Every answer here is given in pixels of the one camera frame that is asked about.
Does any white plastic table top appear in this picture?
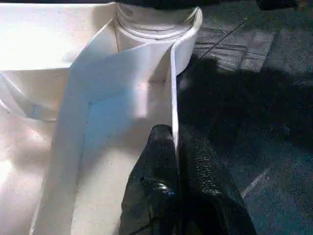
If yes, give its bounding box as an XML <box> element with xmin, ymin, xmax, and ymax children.
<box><xmin>0</xmin><ymin>2</ymin><xmax>204</xmax><ymax>235</ymax></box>

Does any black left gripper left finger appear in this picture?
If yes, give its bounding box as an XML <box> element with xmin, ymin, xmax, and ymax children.
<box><xmin>119</xmin><ymin>124</ymin><xmax>182</xmax><ymax>235</ymax></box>

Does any white plastic table leg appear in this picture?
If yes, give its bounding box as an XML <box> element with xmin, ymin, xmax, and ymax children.
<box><xmin>113</xmin><ymin>2</ymin><xmax>199</xmax><ymax>41</ymax></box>

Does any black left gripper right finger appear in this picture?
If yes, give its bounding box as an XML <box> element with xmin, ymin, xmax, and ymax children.
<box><xmin>178</xmin><ymin>124</ymin><xmax>258</xmax><ymax>235</ymax></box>

